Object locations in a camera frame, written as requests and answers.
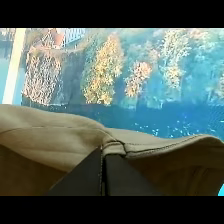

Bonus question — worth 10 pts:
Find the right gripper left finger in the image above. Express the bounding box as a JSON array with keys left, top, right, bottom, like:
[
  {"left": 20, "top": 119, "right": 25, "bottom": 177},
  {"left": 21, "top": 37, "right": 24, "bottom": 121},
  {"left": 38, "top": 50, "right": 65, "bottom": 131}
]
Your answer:
[{"left": 46, "top": 146, "right": 104, "bottom": 197}]

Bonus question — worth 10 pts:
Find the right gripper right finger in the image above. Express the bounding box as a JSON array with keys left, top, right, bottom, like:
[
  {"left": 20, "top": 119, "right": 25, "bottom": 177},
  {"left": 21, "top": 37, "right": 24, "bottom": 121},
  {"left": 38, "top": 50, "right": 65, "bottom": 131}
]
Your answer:
[{"left": 103, "top": 153, "right": 164, "bottom": 197}]

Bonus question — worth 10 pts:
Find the brown shirt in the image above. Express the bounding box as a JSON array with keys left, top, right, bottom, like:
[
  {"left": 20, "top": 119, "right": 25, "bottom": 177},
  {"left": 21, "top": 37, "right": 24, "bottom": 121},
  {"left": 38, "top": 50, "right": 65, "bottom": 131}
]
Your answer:
[{"left": 0, "top": 103, "right": 224, "bottom": 197}]

